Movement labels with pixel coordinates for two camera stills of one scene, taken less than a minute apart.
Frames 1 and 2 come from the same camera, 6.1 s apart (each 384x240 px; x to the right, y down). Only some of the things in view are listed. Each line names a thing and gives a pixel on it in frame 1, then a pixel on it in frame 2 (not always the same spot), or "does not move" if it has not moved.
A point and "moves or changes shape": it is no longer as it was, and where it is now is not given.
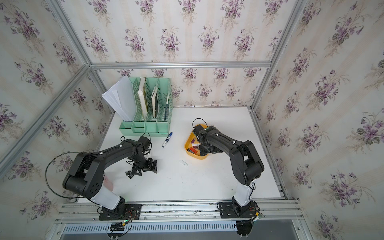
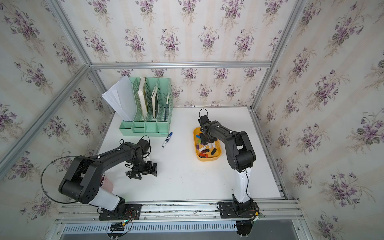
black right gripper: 202,151 -> 203,141
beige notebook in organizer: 155,103 does not move
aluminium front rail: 270,210 does not move
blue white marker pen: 167,140 does not move
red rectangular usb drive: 193,150 moves or changes shape
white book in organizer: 142,93 does not move
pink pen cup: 108,184 does not move
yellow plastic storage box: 192,148 moves or changes shape
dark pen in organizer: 166,110 does not move
